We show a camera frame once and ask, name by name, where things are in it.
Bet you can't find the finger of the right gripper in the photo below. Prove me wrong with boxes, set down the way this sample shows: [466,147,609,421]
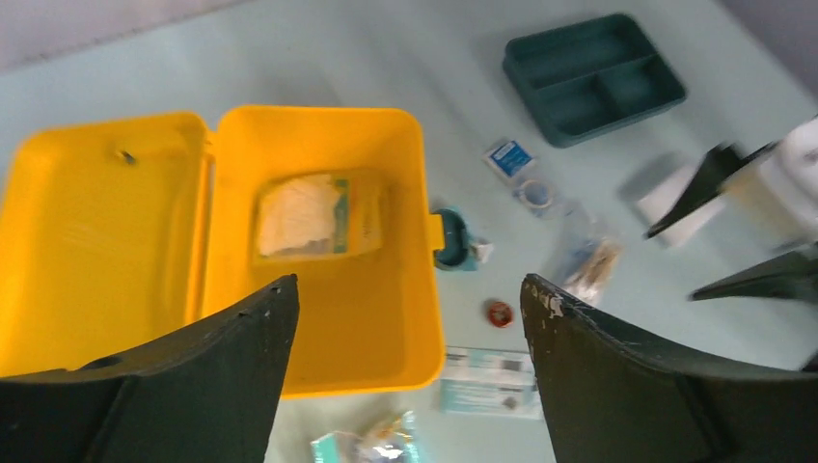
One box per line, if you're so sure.
[690,245,817,304]
[643,142,778,239]

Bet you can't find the white teal striped packet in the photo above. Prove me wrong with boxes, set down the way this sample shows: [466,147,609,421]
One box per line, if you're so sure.
[439,346,543,421]

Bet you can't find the dark teal divided tray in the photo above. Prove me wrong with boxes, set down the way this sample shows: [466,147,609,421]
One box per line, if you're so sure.
[503,13,687,149]

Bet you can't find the yellow medicine kit box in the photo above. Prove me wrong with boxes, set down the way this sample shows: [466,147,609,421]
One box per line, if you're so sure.
[1,105,445,398]

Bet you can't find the cotton swabs bag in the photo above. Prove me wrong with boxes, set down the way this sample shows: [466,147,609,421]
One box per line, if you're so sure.
[544,202,623,306]

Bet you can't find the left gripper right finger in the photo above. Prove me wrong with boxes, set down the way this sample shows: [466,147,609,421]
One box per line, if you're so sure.
[520,274,817,462]

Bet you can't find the teal box latch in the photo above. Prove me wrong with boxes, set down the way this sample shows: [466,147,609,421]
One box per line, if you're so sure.
[433,207,477,271]

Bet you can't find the small red round tin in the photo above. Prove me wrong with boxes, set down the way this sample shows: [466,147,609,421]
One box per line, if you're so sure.
[486,301,514,328]

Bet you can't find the blue alcohol pad upper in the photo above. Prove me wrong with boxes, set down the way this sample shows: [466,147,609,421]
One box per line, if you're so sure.
[482,139,535,181]

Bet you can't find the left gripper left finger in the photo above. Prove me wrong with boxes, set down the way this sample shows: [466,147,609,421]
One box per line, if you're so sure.
[1,275,299,462]

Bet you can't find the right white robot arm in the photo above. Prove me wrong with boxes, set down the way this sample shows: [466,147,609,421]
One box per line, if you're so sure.
[635,119,817,305]

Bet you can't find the cotton bag with orange label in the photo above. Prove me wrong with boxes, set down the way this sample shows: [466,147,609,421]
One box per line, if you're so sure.
[252,169,388,262]

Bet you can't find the teal bandage pack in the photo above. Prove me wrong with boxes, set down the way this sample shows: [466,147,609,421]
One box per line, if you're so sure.
[311,411,431,463]

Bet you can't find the teal tube upper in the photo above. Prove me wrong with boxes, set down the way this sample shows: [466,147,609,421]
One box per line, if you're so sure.
[469,237,495,264]

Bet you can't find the white gauze pad pack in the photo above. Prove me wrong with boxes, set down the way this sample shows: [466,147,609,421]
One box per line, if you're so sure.
[619,152,726,249]

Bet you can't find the tape roll in bag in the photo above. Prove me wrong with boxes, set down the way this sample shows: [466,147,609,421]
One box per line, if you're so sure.
[511,178,564,219]

